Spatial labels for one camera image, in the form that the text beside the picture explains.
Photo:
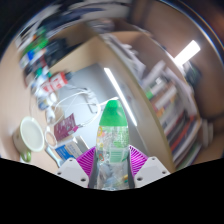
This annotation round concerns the ceiling light tube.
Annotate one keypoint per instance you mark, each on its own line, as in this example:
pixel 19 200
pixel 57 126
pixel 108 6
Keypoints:
pixel 187 52

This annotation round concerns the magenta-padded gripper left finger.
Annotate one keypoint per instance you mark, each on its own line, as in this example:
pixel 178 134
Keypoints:
pixel 70 169

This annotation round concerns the magenta packet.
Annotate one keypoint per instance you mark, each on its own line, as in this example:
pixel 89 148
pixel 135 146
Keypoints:
pixel 65 127

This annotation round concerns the wooden shelf unit with books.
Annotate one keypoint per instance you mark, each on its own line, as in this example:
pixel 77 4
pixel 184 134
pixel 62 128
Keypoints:
pixel 173 110

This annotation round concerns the white under-shelf light bar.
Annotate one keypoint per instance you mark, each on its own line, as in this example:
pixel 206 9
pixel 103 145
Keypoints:
pixel 120 96

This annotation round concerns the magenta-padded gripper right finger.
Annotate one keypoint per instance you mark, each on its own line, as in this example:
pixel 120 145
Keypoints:
pixel 150 168

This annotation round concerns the clear green-capped drink bottle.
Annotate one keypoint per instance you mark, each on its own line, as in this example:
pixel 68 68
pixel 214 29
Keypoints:
pixel 112 140

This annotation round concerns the red and white can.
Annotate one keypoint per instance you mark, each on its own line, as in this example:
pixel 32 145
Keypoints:
pixel 55 83

